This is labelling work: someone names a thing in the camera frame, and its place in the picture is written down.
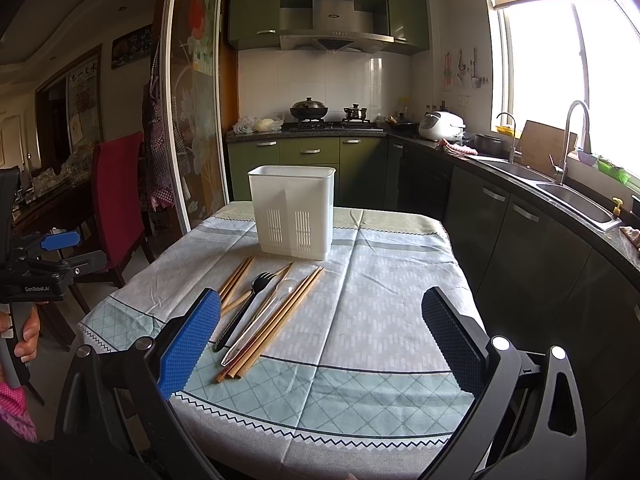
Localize black plastic fork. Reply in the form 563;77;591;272
213;272;276;352

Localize clear plastic spoon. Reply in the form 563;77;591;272
221;278;297;367

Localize white plastic utensil holder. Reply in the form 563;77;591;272
247;166;335;261

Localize green lower kitchen cabinets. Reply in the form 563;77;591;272
228;136;388;209

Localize person's left hand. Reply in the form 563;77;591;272
15;304;40;363

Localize red wooden chair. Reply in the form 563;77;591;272
70;131;155;312

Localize pink knitted left sleeve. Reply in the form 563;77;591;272
0;382;37;443

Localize dark side counter cabinets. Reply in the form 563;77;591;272
387;134;640;411

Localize patterned grey-green tablecloth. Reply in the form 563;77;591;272
78;203;477;479

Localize sliding glass door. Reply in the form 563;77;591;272
158;0;229;234

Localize stainless double sink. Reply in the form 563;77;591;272
474;156;622;232

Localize plastic bag with food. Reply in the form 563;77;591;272
233;114;284;134

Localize tall steel faucet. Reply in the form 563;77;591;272
548;100;591;185

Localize small steel faucet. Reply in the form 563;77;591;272
496;112;516;164

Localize gas stove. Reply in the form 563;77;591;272
281;119;385;133

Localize black pot on counter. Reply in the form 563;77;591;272
473;133;504;158

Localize wooden cutting board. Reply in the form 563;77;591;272
518;120;565;180

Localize black wok with lid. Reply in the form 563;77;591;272
290;96;328;122

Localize white rice cooker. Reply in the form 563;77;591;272
419;112;465;141

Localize small black pot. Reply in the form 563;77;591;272
343;103;368;122

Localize steel range hood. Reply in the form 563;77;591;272
279;0;395;53

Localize window with blind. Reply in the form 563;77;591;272
487;0;639;176

